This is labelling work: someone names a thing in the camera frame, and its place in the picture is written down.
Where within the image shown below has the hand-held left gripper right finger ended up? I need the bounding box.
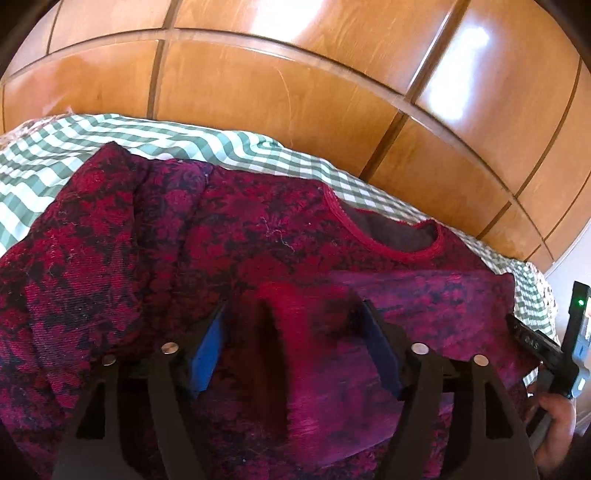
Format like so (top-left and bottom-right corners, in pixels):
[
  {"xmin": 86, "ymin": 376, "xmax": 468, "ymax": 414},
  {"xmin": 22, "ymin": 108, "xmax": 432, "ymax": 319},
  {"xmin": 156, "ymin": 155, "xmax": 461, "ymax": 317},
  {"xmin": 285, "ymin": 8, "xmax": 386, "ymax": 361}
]
[{"xmin": 361, "ymin": 299, "xmax": 541, "ymax": 480}]

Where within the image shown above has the person's right hand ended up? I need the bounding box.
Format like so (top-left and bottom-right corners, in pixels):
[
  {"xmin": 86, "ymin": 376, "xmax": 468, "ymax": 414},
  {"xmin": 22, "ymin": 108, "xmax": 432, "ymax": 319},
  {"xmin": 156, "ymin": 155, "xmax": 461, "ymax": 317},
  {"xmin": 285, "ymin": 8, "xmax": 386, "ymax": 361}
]
[{"xmin": 526, "ymin": 385, "xmax": 579, "ymax": 477}]

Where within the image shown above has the green white checkered bedsheet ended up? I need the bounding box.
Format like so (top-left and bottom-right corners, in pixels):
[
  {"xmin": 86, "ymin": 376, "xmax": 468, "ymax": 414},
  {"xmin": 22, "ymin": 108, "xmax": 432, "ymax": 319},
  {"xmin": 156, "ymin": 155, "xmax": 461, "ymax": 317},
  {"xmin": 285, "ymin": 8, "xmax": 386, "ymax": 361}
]
[{"xmin": 0, "ymin": 113, "xmax": 561, "ymax": 344}]

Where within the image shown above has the wooden panelled headboard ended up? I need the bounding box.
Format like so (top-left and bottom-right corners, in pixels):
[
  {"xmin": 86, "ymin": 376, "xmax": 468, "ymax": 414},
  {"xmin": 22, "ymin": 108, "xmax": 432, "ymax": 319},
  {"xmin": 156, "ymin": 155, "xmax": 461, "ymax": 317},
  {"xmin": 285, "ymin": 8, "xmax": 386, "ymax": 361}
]
[{"xmin": 0, "ymin": 0, "xmax": 591, "ymax": 278}]

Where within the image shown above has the red black knitted sweater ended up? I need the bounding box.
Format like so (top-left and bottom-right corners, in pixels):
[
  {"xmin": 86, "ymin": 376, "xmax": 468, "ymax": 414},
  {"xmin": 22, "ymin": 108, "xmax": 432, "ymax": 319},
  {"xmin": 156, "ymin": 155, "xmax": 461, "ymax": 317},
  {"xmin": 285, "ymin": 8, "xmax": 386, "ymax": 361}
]
[{"xmin": 0, "ymin": 141, "xmax": 541, "ymax": 480}]

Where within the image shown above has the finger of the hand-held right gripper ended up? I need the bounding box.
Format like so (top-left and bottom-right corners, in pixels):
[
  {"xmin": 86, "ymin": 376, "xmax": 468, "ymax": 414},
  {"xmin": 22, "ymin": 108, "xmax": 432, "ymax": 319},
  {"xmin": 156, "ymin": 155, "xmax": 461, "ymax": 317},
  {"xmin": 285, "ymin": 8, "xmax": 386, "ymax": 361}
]
[{"xmin": 505, "ymin": 313, "xmax": 565, "ymax": 372}]

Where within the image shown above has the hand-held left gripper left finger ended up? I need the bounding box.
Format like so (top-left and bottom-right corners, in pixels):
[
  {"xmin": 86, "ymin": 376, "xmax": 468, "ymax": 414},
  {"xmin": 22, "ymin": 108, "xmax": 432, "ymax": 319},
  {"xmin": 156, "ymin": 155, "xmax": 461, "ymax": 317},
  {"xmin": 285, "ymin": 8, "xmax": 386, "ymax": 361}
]
[{"xmin": 51, "ymin": 300, "xmax": 228, "ymax": 480}]

